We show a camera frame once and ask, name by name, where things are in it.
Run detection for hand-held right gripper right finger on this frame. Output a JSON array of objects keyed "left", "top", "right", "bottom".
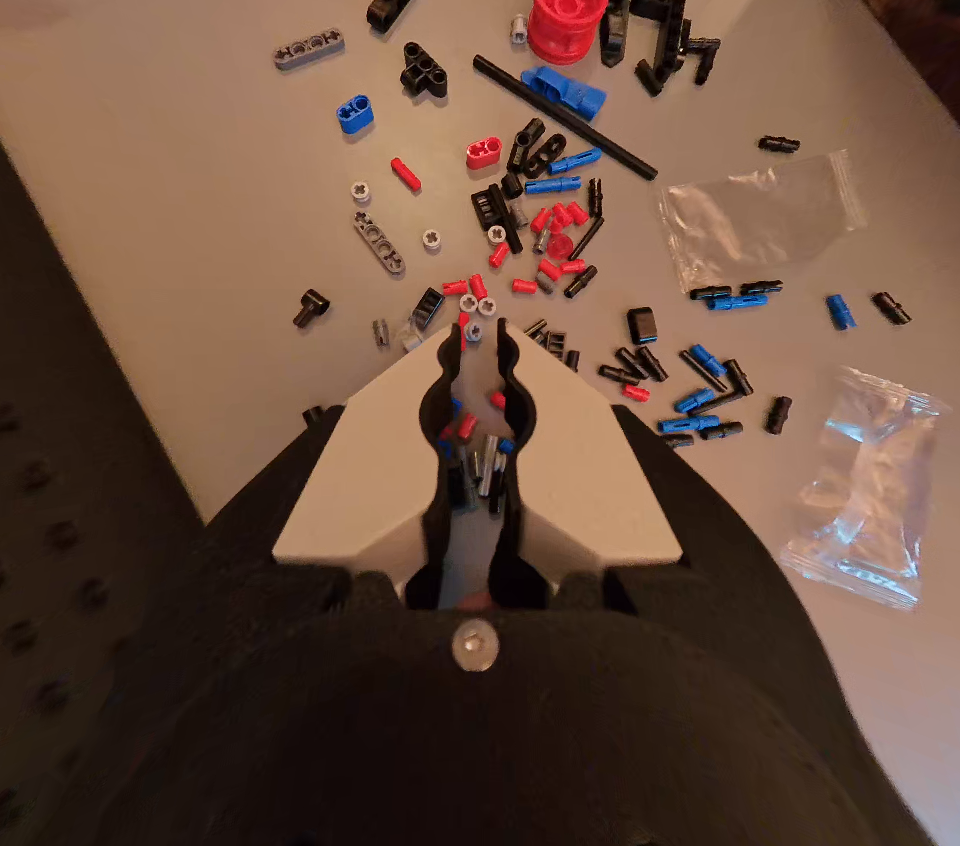
[{"left": 487, "top": 318, "right": 685, "bottom": 609}]

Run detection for small blue curved panel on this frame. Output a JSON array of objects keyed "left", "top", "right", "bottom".
[{"left": 521, "top": 66, "right": 607, "bottom": 118}]

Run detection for clear plastic bag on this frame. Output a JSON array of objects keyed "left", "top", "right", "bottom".
[
  {"left": 658, "top": 150, "right": 869, "bottom": 296},
  {"left": 780, "top": 366, "right": 942, "bottom": 612}
]

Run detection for small toy connectors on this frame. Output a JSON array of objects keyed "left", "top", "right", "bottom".
[{"left": 292, "top": 118, "right": 914, "bottom": 517}]

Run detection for grey thin beam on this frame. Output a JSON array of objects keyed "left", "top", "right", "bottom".
[{"left": 352, "top": 210, "right": 408, "bottom": 277}]

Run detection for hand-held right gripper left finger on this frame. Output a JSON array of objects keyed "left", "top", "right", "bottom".
[{"left": 273, "top": 323, "right": 462, "bottom": 609}]

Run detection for grey desk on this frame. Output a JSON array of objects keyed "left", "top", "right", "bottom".
[{"left": 0, "top": 0, "right": 960, "bottom": 846}]

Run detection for grey small connector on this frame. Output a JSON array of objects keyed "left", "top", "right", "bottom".
[{"left": 273, "top": 28, "right": 346, "bottom": 71}]

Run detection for red toy wheel hub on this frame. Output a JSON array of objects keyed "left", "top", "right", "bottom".
[{"left": 527, "top": 0, "right": 610, "bottom": 67}]

